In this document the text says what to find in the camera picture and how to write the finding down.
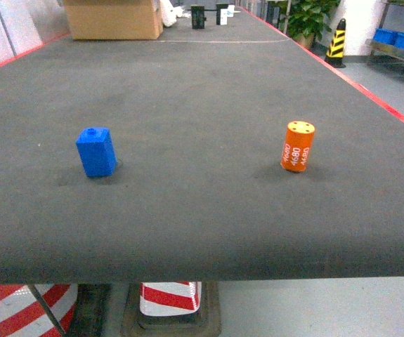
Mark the orange cylindrical cap 4680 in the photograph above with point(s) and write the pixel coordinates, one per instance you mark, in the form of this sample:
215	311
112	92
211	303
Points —
297	146

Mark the blue rectangular plastic part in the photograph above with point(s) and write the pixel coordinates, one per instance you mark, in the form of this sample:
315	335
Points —
96	151

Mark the metal shelf rack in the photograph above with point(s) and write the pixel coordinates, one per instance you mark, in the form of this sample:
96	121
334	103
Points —
380	52

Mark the gray conveyor belt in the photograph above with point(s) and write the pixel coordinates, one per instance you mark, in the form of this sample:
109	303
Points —
198	121

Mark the black box left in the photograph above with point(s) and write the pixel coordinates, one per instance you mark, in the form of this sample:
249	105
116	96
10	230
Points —
197	16

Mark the white foam packaging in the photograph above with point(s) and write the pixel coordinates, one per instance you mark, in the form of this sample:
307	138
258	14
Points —
169	13

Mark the black and white box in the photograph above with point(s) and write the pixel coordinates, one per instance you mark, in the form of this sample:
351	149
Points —
223	12

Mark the yellow black traffic cone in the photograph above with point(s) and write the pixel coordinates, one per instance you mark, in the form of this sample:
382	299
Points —
335	53

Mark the potted green plant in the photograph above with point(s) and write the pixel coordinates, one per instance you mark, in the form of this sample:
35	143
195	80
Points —
309	19

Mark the large cardboard box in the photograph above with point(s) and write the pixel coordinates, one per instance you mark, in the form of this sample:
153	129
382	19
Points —
114	19

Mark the red white post right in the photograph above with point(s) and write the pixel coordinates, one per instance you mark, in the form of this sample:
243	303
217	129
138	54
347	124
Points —
172	309

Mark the red white post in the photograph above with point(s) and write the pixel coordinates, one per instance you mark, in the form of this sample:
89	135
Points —
37	310
172	309

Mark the red white post left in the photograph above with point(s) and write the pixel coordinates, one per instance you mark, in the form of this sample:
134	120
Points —
37	310

